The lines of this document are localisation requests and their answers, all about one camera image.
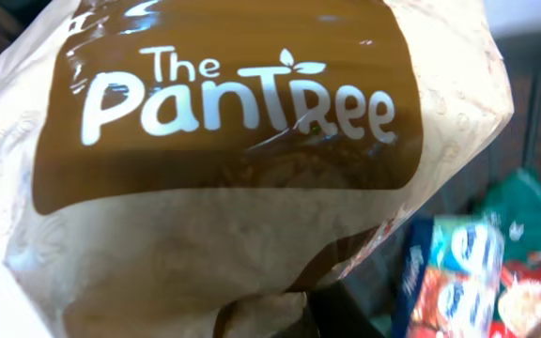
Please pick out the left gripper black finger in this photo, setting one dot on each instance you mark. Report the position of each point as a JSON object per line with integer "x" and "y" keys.
{"x": 337, "y": 314}

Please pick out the white brown snack pouch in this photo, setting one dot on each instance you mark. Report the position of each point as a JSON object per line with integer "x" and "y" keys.
{"x": 194, "y": 168}

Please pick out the green Nescafe coffee bag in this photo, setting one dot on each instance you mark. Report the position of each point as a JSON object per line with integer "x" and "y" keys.
{"x": 515, "y": 204}

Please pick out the grey plastic basket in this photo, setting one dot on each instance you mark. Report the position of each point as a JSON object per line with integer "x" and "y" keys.
{"x": 517, "y": 147}

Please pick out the tissue pocket pack bundle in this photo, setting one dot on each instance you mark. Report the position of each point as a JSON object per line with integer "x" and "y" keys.
{"x": 450, "y": 279}

